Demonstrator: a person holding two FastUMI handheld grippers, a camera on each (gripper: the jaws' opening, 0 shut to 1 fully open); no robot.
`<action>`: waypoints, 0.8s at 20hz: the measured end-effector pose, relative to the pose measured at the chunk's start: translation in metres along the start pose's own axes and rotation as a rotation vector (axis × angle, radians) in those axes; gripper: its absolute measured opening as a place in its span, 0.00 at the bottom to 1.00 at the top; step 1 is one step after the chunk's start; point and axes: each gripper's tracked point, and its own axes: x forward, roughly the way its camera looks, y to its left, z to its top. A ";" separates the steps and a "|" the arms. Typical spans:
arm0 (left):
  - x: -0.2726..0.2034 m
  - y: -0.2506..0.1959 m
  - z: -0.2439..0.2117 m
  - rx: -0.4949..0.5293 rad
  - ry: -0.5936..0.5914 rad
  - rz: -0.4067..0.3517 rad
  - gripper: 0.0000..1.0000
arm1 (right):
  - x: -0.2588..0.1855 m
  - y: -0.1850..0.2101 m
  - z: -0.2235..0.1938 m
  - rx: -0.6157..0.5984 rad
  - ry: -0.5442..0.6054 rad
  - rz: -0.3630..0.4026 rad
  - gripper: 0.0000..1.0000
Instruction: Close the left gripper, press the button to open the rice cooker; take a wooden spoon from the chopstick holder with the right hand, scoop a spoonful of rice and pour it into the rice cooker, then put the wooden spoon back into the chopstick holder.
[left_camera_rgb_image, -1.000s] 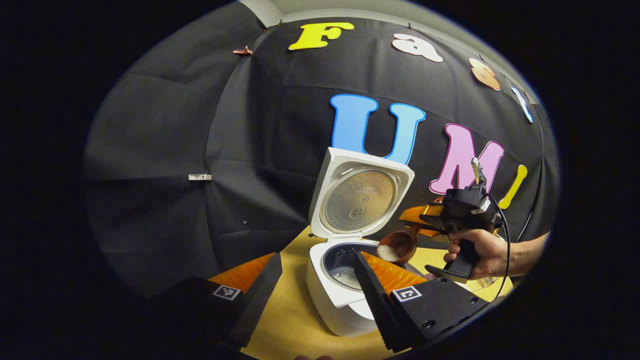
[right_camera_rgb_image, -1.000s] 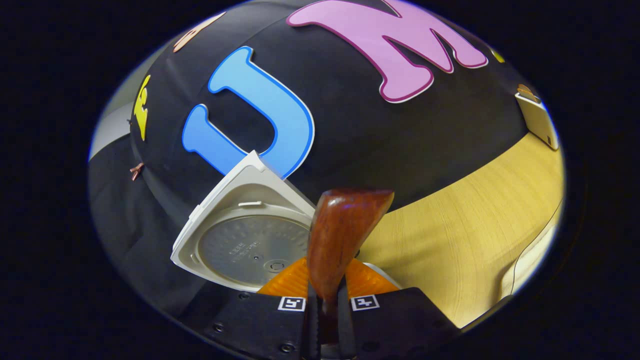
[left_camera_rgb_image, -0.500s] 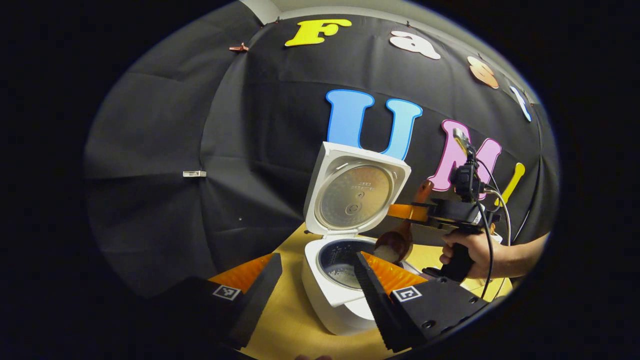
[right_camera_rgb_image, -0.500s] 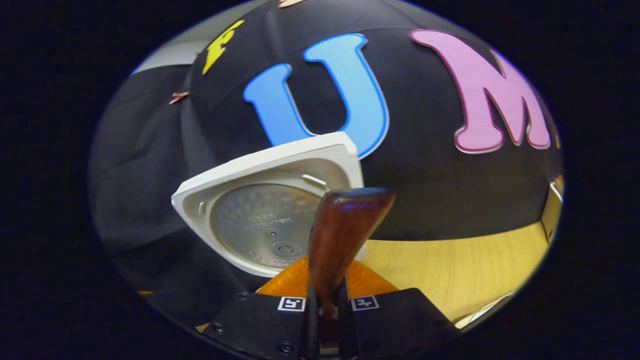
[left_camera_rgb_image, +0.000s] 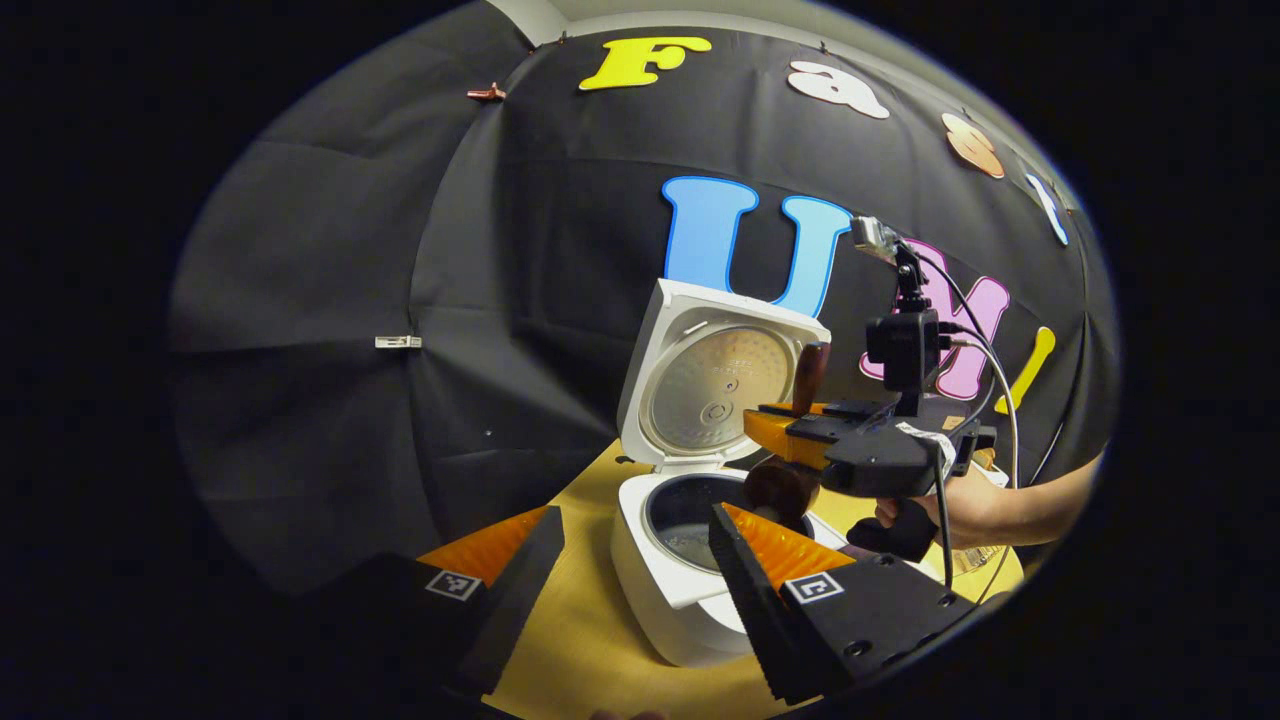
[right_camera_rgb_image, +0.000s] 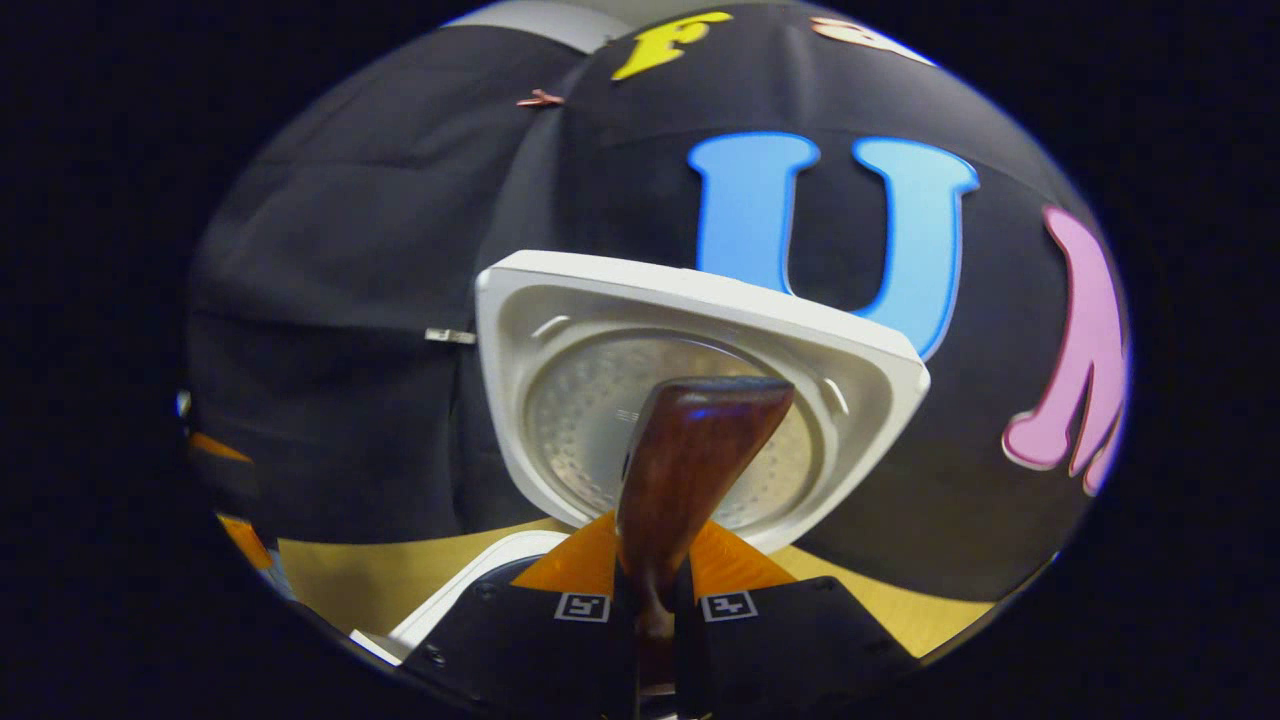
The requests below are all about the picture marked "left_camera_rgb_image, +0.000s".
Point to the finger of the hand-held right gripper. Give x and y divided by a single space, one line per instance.
780 435
850 408

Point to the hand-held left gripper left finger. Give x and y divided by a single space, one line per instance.
515 600

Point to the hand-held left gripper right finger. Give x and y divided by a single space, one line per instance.
755 610

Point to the brown wooden spoon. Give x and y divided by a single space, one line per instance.
782 490

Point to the white rice cooker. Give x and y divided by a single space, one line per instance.
660 590

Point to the black backdrop cloth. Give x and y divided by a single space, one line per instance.
350 300

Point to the copper clip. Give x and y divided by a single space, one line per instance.
487 92

